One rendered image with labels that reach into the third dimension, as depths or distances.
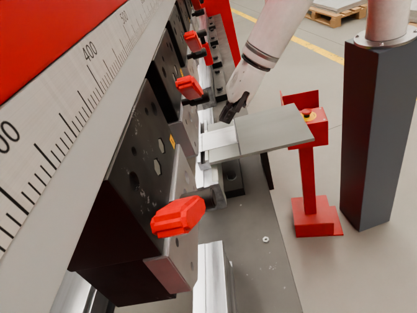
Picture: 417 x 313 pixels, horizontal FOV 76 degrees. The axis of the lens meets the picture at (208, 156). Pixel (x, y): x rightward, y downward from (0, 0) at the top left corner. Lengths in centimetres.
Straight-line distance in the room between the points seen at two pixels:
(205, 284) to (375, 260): 123
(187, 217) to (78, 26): 14
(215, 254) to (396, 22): 90
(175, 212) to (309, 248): 152
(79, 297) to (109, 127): 48
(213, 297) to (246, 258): 16
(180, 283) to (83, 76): 18
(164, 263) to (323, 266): 142
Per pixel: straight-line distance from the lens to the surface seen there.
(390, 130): 130
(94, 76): 19
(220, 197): 70
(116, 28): 26
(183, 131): 38
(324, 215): 163
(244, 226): 69
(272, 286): 61
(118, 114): 21
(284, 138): 70
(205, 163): 70
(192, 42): 52
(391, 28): 112
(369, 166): 136
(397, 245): 173
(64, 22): 19
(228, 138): 74
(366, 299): 156
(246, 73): 63
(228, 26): 285
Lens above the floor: 143
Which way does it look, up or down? 37 degrees down
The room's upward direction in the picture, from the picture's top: 20 degrees counter-clockwise
